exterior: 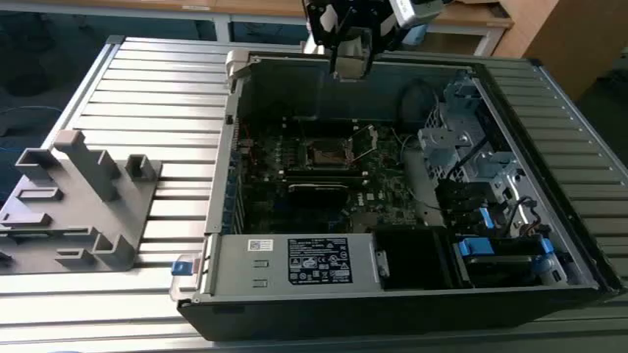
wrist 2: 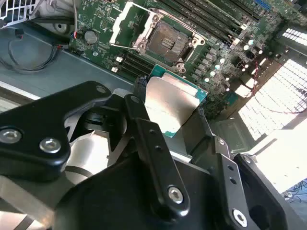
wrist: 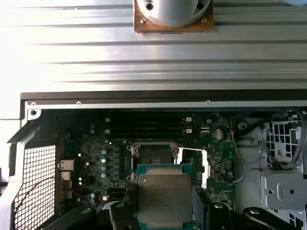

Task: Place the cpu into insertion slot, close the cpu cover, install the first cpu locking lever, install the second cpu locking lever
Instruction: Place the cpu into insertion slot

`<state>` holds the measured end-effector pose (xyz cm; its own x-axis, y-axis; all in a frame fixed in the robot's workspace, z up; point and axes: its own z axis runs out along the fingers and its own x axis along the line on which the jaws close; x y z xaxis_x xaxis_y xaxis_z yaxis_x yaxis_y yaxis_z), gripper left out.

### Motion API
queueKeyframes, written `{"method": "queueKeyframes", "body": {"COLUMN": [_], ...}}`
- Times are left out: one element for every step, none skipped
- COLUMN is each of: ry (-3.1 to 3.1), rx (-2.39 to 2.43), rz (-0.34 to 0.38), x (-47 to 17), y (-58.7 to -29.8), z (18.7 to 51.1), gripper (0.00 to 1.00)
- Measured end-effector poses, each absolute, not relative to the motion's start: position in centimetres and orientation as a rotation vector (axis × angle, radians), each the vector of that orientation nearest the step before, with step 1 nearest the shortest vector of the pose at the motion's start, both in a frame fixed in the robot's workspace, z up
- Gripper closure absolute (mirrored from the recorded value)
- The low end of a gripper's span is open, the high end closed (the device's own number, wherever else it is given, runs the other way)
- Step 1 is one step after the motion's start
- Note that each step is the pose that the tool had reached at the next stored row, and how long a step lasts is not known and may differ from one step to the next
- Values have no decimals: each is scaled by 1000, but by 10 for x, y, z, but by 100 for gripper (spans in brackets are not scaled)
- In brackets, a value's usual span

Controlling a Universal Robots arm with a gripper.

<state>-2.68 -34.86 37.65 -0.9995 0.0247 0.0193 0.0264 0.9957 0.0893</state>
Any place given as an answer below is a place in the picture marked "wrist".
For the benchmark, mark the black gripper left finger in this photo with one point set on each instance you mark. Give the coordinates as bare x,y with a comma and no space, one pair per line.
122,215

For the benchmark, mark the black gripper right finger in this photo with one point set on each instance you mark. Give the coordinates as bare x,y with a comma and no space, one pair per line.
220,218

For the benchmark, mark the silver CPU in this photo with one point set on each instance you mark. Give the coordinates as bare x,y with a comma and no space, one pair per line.
165,191

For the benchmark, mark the metal socket cover frame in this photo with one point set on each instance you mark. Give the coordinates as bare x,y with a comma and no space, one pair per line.
205,167

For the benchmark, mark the thin metal locking lever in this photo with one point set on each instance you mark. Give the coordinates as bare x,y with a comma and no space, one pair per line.
132,163

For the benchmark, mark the CPU socket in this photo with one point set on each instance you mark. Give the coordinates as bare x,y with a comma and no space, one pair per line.
153,155

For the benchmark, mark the RAM slot with white latches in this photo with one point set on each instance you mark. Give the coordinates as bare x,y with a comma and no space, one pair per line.
148,119
148,131

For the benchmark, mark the green motherboard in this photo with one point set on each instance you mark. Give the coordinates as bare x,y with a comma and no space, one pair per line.
220,167

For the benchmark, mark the silver drive cage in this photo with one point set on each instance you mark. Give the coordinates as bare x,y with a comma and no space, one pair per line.
283,189

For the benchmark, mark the silver port block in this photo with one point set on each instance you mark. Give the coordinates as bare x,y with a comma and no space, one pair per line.
66,164

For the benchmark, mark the silver coin battery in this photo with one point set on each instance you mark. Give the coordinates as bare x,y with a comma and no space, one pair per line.
218,134

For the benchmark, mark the black PC case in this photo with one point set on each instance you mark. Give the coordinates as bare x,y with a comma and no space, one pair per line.
144,103

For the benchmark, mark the square brown base plate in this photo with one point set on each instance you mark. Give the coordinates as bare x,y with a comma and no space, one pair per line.
137,27

